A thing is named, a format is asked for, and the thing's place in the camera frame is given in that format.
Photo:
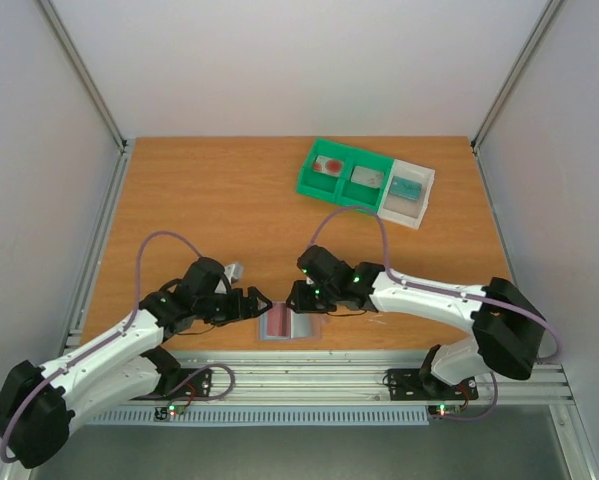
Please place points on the grey slotted cable duct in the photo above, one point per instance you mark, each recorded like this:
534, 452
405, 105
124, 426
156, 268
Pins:
248, 416

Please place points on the right controller board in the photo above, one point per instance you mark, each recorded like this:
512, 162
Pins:
444, 410

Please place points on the white plastic bin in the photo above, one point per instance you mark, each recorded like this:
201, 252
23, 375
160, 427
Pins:
399, 211

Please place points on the left aluminium frame post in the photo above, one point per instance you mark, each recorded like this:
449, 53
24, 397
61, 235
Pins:
68, 46

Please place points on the controller board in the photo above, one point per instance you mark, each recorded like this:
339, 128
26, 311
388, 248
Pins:
444, 410
167, 413

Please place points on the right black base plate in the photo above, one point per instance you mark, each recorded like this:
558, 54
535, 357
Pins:
409, 384

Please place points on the right aluminium frame post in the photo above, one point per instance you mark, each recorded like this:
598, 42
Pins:
530, 47

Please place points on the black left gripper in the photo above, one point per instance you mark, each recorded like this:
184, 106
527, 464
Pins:
240, 311

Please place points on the teal card in bin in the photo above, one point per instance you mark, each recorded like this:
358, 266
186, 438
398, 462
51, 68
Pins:
406, 189

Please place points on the grey card in bin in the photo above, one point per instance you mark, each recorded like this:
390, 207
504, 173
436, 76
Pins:
367, 177

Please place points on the aluminium front rail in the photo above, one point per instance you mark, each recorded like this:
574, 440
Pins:
330, 377

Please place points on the aluminium frame post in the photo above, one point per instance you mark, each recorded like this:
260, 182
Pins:
68, 46
530, 47

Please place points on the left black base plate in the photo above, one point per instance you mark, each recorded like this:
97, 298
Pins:
199, 382

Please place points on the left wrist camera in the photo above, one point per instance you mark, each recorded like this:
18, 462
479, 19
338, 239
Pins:
234, 272

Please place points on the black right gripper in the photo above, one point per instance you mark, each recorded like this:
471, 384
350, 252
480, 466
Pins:
305, 298

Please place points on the red circle card in bin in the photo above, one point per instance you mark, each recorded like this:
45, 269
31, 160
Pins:
328, 166

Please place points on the left controller board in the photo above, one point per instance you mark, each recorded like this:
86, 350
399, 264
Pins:
167, 413

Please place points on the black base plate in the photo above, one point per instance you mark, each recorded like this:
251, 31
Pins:
409, 384
199, 382

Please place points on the green two-compartment bin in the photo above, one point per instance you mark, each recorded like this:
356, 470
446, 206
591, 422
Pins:
341, 191

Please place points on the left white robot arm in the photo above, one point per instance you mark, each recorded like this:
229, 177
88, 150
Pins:
42, 406

